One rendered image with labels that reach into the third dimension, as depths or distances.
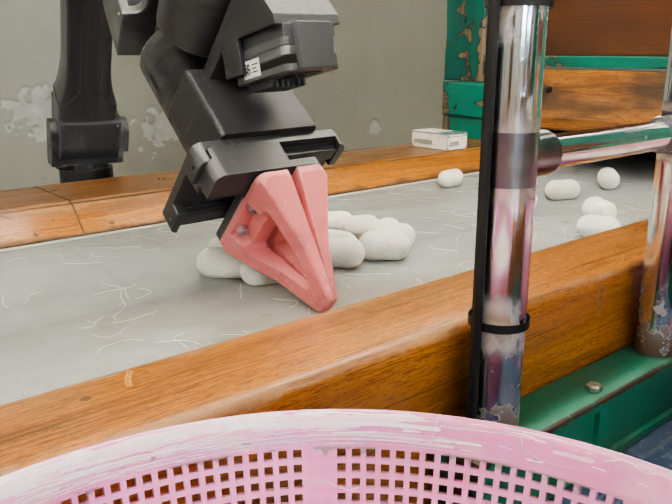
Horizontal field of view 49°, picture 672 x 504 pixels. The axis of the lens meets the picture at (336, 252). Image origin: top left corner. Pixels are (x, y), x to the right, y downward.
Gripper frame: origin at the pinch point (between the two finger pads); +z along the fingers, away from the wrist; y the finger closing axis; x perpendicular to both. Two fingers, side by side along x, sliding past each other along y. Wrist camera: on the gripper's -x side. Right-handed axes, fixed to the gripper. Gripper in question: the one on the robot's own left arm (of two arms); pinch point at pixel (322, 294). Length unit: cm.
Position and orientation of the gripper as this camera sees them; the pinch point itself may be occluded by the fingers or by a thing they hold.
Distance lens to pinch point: 41.1
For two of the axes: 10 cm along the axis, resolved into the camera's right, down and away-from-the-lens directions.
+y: 7.6, -1.8, 6.2
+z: 4.8, 8.0, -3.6
